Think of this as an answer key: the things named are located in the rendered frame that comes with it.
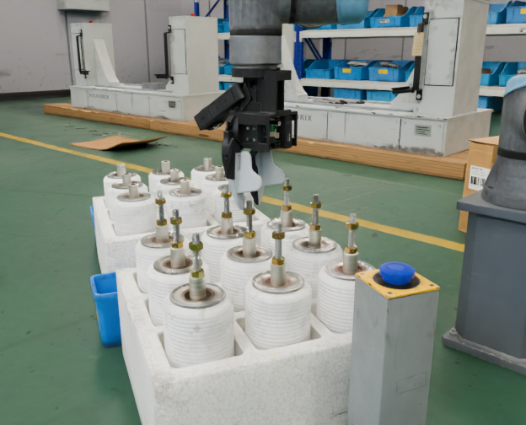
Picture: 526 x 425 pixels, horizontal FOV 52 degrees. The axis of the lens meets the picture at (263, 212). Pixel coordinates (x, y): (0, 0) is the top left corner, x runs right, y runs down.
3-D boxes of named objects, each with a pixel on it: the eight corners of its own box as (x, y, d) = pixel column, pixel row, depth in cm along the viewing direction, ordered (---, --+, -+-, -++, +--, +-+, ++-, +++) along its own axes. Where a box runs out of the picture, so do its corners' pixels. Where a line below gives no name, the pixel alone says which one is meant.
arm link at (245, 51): (217, 35, 76) (254, 37, 82) (218, 69, 77) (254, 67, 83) (260, 34, 71) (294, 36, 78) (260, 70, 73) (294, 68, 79)
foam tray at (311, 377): (302, 319, 119) (304, 242, 113) (410, 429, 84) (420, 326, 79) (122, 353, 105) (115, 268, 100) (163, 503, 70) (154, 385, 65)
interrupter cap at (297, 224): (258, 227, 102) (258, 223, 102) (285, 217, 107) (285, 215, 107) (287, 236, 97) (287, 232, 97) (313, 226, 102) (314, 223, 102)
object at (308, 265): (275, 344, 95) (276, 248, 90) (301, 321, 103) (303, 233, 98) (324, 360, 90) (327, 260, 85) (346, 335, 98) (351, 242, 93)
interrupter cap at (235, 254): (274, 249, 91) (274, 244, 90) (271, 266, 83) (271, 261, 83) (229, 247, 91) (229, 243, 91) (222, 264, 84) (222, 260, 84)
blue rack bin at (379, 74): (389, 79, 610) (390, 60, 604) (421, 80, 586) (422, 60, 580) (366, 81, 575) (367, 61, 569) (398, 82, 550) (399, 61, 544)
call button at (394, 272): (399, 274, 65) (401, 258, 64) (421, 287, 61) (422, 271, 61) (372, 279, 63) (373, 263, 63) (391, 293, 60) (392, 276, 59)
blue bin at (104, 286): (227, 303, 126) (226, 255, 123) (243, 324, 116) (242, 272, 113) (94, 326, 115) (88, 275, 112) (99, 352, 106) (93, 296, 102)
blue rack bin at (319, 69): (328, 77, 668) (329, 59, 662) (354, 78, 644) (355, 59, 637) (303, 78, 633) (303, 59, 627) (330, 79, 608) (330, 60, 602)
